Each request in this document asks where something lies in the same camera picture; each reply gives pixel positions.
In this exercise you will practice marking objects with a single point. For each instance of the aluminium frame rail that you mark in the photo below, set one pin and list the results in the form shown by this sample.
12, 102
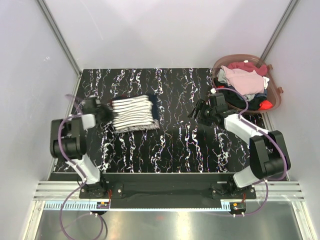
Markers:
276, 191

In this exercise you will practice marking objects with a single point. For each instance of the left small circuit board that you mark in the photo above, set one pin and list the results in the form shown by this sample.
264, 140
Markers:
103, 205

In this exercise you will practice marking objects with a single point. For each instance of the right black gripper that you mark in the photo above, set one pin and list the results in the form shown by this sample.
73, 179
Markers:
199, 106

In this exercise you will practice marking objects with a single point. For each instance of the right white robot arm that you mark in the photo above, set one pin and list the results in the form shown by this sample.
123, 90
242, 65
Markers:
268, 154

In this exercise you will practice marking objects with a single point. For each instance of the right small circuit board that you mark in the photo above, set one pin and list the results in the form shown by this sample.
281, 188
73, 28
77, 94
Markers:
238, 206

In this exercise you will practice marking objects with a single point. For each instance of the grey garment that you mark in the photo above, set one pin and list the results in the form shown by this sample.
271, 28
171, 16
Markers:
222, 80

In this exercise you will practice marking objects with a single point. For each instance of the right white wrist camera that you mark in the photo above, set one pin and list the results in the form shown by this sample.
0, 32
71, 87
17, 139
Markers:
213, 91

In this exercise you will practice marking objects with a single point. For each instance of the navy tank top red trim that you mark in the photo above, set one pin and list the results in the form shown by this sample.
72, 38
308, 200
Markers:
142, 105

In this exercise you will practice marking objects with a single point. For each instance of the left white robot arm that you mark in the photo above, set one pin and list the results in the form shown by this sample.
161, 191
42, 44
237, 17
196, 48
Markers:
68, 139

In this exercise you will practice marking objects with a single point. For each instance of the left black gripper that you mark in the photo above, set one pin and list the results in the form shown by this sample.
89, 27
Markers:
110, 114

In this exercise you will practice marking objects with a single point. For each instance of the aluminium corner post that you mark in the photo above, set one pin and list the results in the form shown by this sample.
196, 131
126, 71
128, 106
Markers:
58, 35
289, 10

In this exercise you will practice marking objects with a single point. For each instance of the small circuit board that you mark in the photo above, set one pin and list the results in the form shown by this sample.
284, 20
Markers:
103, 205
238, 206

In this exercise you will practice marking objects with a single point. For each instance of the black white striped tank top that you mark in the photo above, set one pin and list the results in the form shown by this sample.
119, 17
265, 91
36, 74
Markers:
137, 123

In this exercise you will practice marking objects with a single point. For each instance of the orange red garment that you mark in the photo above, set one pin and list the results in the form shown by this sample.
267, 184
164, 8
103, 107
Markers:
265, 105

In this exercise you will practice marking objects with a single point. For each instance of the left aluminium corner post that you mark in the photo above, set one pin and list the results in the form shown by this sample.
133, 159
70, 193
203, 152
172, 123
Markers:
58, 35

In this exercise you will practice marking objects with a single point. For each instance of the right aluminium corner post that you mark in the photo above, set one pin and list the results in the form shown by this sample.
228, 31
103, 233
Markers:
289, 10

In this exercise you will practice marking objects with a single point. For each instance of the brown translucent plastic basket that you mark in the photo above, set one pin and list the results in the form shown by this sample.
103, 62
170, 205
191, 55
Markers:
273, 91

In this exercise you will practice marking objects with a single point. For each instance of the light pink garment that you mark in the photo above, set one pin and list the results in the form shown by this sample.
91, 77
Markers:
244, 82

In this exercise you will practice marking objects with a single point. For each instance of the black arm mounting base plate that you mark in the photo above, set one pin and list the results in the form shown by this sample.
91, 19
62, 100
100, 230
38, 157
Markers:
167, 190

